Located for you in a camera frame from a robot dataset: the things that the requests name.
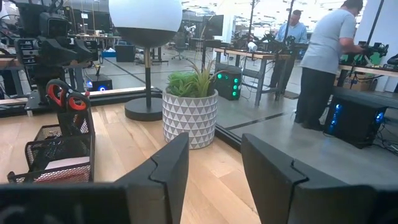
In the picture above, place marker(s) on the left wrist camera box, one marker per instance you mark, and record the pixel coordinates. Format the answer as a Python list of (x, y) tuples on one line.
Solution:
[(54, 26)]

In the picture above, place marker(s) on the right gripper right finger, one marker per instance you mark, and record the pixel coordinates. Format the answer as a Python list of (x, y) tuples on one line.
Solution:
[(267, 180)]

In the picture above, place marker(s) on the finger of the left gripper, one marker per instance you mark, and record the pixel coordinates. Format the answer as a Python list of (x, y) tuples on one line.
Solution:
[(88, 49), (59, 53)]

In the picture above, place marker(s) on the black cabinet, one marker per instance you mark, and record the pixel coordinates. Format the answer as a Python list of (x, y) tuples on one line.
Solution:
[(124, 53)]

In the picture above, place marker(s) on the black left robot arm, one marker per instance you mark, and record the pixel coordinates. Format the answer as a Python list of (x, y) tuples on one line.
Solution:
[(46, 77)]

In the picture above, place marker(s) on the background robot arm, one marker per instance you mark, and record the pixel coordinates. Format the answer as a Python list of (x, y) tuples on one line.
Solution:
[(376, 57)]

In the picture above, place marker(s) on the pink sticky note pad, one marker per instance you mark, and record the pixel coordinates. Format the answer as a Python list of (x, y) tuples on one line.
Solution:
[(66, 163)]

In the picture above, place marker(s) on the background monitor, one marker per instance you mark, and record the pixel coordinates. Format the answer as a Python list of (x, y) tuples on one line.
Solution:
[(214, 26)]

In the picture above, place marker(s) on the succulent in patterned pot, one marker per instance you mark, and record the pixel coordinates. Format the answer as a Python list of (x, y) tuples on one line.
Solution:
[(189, 118)]

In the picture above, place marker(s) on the office chair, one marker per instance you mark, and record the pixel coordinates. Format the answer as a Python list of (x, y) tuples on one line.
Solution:
[(179, 42)]

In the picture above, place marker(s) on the black mesh desk organizer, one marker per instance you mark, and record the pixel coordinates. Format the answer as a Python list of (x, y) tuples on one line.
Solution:
[(31, 146)]

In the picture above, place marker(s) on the blue crate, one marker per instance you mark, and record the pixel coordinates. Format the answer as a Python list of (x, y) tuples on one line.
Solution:
[(109, 53)]

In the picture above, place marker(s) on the computer tower with blue lights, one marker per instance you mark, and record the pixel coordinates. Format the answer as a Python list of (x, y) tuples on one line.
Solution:
[(354, 124)]

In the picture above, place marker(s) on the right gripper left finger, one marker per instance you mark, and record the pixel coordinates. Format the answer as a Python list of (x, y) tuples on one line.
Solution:
[(174, 168)]

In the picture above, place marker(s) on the small white device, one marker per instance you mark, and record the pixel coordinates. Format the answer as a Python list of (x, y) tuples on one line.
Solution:
[(252, 46)]

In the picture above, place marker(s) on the person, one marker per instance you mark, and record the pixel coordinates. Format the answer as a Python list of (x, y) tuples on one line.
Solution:
[(293, 32), (326, 46)]

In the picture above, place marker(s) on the computer tower with green lights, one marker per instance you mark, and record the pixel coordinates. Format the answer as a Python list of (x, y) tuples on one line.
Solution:
[(228, 84)]

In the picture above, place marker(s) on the wooden workbench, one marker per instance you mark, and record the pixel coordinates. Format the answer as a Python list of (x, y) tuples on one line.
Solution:
[(248, 54), (367, 70)]

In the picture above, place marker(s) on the black stand pole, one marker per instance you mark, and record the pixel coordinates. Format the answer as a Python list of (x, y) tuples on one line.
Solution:
[(289, 21), (374, 21)]

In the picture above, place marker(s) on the white globe table lamp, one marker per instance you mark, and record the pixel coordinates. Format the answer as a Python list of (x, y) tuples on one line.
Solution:
[(146, 18)]

